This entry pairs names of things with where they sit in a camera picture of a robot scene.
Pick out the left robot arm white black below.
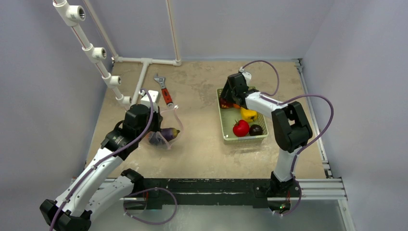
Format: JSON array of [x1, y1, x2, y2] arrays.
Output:
[[40, 103, 163, 231]]

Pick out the dark purple plum toy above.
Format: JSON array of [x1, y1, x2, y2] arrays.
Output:
[[249, 124, 264, 136]]

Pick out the red handled adjustable wrench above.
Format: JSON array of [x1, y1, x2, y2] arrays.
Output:
[[153, 74, 174, 108]]

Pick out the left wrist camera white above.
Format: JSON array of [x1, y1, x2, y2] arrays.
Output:
[[139, 90, 161, 113]]

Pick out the green perforated basket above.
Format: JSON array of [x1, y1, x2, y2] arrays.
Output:
[[218, 100, 269, 145]]

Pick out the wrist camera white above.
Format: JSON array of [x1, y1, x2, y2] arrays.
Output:
[[239, 67, 252, 83], [139, 90, 161, 113]]

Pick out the dark red apple toy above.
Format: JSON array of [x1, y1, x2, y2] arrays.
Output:
[[219, 98, 233, 109]]

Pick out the clear zip top bag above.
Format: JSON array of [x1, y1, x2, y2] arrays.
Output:
[[143, 105, 184, 150]]

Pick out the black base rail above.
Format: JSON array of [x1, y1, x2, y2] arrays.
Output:
[[122, 178, 302, 211]]

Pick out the red tomato toy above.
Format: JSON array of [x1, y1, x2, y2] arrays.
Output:
[[232, 119, 250, 137]]

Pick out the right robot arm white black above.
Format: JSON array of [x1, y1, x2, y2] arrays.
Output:
[[221, 72, 313, 196]]

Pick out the white pvc pipe frame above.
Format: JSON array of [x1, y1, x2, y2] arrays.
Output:
[[52, 0, 182, 109]]

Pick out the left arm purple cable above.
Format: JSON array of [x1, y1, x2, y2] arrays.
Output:
[[49, 89, 178, 231]]

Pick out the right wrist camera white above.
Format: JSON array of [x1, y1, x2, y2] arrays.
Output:
[[239, 67, 252, 83]]

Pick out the aluminium frame rail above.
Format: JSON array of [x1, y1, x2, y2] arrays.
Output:
[[294, 58, 356, 231]]

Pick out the purple eggplant toy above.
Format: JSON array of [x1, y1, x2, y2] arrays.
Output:
[[148, 128, 180, 146]]

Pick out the yellow lemon toy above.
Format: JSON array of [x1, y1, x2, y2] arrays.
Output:
[[240, 107, 258, 123]]

